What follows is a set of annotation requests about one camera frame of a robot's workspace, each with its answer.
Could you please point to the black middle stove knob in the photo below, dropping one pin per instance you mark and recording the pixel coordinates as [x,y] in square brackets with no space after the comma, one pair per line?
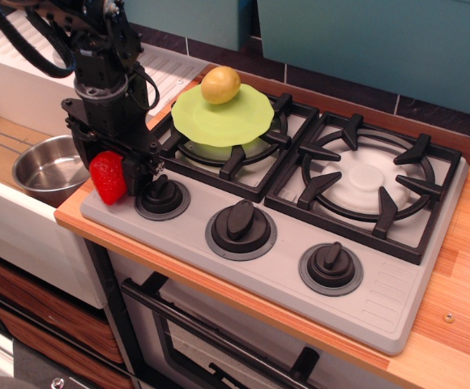
[241,232]

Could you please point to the black right stove knob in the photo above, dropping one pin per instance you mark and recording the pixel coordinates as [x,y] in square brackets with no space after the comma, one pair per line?
[331,269]

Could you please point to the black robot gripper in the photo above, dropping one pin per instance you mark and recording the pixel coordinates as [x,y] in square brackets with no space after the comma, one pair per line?
[114,119]

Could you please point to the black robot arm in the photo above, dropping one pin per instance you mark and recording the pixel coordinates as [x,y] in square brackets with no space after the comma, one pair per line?
[98,46]

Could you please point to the black burner grate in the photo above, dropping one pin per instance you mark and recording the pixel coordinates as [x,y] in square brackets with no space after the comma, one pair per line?
[384,190]
[246,170]

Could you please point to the black left stove knob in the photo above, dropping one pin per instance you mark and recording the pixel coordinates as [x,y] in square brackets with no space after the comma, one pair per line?
[163,199]

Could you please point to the lower wooden drawer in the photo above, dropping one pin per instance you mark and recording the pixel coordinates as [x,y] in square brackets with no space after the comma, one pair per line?
[64,354]

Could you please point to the black left burner grate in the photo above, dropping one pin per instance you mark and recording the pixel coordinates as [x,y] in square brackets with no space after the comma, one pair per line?
[246,170]

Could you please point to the black oven door handle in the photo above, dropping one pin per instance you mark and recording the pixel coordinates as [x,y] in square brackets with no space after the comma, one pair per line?
[165,311]

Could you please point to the upper wooden drawer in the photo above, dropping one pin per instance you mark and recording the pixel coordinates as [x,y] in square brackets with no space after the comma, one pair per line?
[68,314]

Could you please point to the black right burner grate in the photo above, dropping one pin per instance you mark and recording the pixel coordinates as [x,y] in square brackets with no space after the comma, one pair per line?
[384,190]

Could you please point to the white toy sink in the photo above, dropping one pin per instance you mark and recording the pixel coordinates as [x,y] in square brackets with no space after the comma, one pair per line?
[30,238]

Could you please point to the light green plastic plate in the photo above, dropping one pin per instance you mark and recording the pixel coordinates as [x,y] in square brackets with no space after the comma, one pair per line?
[243,119]

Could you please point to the grey toy stove top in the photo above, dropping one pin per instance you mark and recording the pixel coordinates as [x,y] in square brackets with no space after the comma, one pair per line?
[380,312]

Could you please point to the black stove knob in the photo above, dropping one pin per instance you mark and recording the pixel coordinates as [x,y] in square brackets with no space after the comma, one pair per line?
[163,199]
[331,269]
[241,232]

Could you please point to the wooden drawer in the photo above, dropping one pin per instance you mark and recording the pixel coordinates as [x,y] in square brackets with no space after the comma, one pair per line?
[64,354]
[68,314]

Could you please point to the yellow toy potato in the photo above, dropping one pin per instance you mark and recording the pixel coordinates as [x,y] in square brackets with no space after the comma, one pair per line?
[220,85]

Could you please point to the small steel pot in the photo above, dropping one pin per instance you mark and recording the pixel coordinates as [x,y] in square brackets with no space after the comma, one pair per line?
[50,171]

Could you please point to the red toy strawberry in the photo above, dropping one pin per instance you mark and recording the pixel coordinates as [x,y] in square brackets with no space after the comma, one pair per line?
[107,176]

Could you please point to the toy oven door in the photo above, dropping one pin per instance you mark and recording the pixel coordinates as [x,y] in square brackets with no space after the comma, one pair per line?
[213,358]

